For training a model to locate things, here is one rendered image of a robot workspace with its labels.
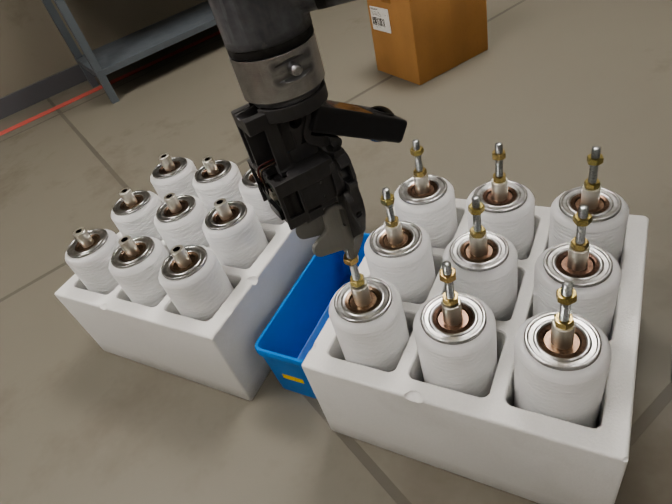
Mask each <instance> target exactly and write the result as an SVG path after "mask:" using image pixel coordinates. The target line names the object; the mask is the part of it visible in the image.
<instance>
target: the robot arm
mask: <svg viewBox="0 0 672 504"><path fill-rule="evenodd" d="M352 1H356V0H208V3H209V5H210V8H211V11H212V13H213V16H214V18H215V21H216V24H217V26H218V29H219V32H220V34H221V37H222V39H223V42H224V45H225V47H226V49H227V52H228V55H229V59H230V62H231V65H232V67H233V70H234V72H235V75H236V78H237V80H238V83H239V85H240V88H241V91H242V93H243V96H244V98H245V100H246V101H248V102H249V103H248V104H245V105H243V106H241V107H239V108H237V109H235V110H233V111H231V113H232V116H233V118H234V121H235V123H236V126H237V128H238V131H239V133H240V136H241V138H242V140H243V143H244V145H245V148H246V150H247V153H248V155H249V159H247V162H248V164H249V167H250V169H251V172H252V174H253V176H254V179H255V181H256V184H257V186H258V188H259V191H260V193H261V196H262V198H263V201H264V202H265V201H267V200H268V202H269V204H270V207H271V209H272V210H273V211H274V212H275V214H276V215H277V216H278V217H279V218H280V219H281V220H282V221H283V220H285V221H286V222H287V223H288V226H289V228H290V230H293V229H295V228H296V234H297V236H298V237H299V238H300V239H308V238H312V237H316V236H319V238H318V239H317V240H316V241H315V243H314V244H313V247H312V250H313V253H314V255H315V256H317V257H324V256H327V255H330V254H333V253H336V252H339V251H342V250H343V251H344V250H345V249H347V250H348V253H349V257H350V258H351V259H353V258H355V257H356V256H357V255H358V253H359V250H360V248H361V245H362V241H363V236H364V232H365V230H366V212H365V207H364V203H363V199H362V196H361V193H360V191H359V187H358V182H357V177H356V173H355V170H354V168H353V165H352V162H351V160H350V157H349V156H348V154H347V152H346V151H345V150H344V149H343V148H342V147H341V145H342V139H341V138H340V137H338V136H346V137H354V138H362V139H369V140H371V141H373V142H383V141H386V142H394V143H400V142H401V141H402V139H403V136H404V133H405V130H406V127H407V121H406V120H404V119H402V118H400V117H398V116H396V115H394V113H393V112H392V111H391V110H390V109H389V108H387V107H384V106H374V107H367V106H361V105H355V104H350V103H344V102H338V101H332V100H327V98H328V91H327V87H326V83H325V80H324V75H325V71H324V68H323V64H322V60H321V56H320V52H319V48H318V44H317V40H316V36H315V33H314V27H313V24H312V19H311V15H310V12H311V11H315V10H320V9H324V8H329V7H333V6H336V5H340V4H344V3H348V2H352ZM337 135H338V136H337ZM256 172H257V173H256ZM257 175H258V176H257ZM258 177H259V178H258ZM344 252H345V251H344Z"/></svg>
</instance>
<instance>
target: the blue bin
mask: <svg viewBox="0 0 672 504"><path fill-rule="evenodd" d="M369 235H370V234H369V233H364V236H363V241H362V245H361V248H360V250H359V253H358V256H359V262H358V263H357V266H358V267H359V265H360V263H361V262H362V260H363V258H364V256H365V253H364V245H365V242H366V240H367V238H368V237H369ZM344 254H345V252H344V251H343V250H342V251H339V252H336V253H333V254H330V255H327V256H324V257H317V256H315V255H314V256H313V257H312V259H311V260H310V262H309V263H308V265H307V266H306V268H305V269H304V271H303V272H302V274H301V275H300V277H299V278H298V280H297V281H296V283H295V284H294V286H293V287H292V289H291V290H290V292H289V293H288V295H287V296H286V298H285V299H284V301H283V302H282V304H281V305H280V307H279V308H278V310H277V311H276V313H275V314H274V316H273V317H272V319H271V320H270V322H269V323H268V325H267V326H266V328H265V329H264V331H263V332H262V334H261V335H260V337H259V338H258V340H257V341H256V344H255V349H256V351H257V353H258V354H259V355H260V356H262V357H263V358H264V359H265V361H266V362H267V364H268V365H269V367H270V368H271V370H272V371H273V373H274V375H275V376H276V378H277V379H278V381H279V382H280V384H281V385H282V387H283V388H285V389H287V390H290V391H293V392H296V393H299V394H303V395H306V396H309V397H312V398H315V399H317V398H316V396H315V394H314V392H313V389H312V387H311V385H310V383H309V381H308V379H307V377H306V375H305V373H304V371H303V368H302V363H303V361H304V360H305V358H306V356H307V354H308V353H309V351H310V350H311V349H312V347H313V345H314V342H315V341H316V339H317V337H318V336H319V334H320V332H321V330H322V329H323V327H324V325H325V324H326V322H327V320H328V318H329V304H330V301H331V299H332V297H333V296H334V294H335V293H336V292H337V290H338V289H339V288H341V287H342V286H343V285H345V284H346V283H348V282H350V276H351V275H352V274H351V271H350V268H349V266H348V265H346V264H344V261H343V255H344Z"/></svg>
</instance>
